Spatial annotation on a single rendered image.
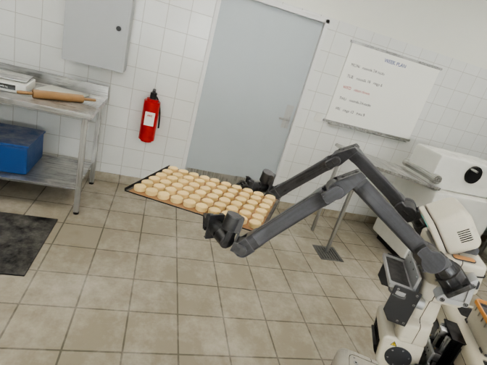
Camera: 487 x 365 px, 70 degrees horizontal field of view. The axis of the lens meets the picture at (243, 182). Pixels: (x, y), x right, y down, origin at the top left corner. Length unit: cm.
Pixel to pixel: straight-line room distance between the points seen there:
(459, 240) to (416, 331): 42
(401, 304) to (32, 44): 339
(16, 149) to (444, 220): 294
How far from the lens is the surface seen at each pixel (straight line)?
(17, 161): 331
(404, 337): 166
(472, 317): 185
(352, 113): 406
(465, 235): 146
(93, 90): 357
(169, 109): 360
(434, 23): 440
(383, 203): 122
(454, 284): 137
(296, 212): 120
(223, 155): 380
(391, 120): 433
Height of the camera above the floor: 165
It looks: 21 degrees down
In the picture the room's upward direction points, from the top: 16 degrees clockwise
